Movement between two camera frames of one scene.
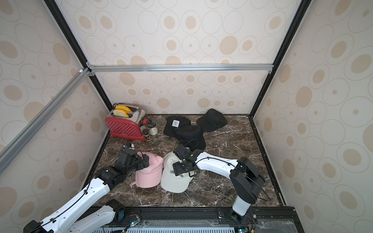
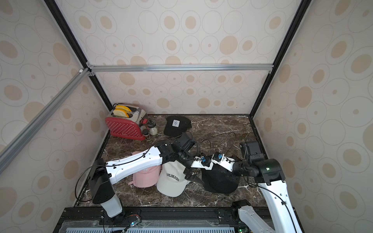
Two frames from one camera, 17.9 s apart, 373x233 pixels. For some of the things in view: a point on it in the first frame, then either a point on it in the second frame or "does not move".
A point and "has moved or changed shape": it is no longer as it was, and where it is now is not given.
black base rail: [206, 220] does not move
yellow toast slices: [121, 111] does not move
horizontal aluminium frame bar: [179, 67] does not move
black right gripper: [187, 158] -> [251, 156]
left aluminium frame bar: [42, 117] does not move
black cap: [211, 120] -> [220, 180]
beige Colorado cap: [169, 181] has moved or changed shape
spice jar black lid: [145, 132] does not move
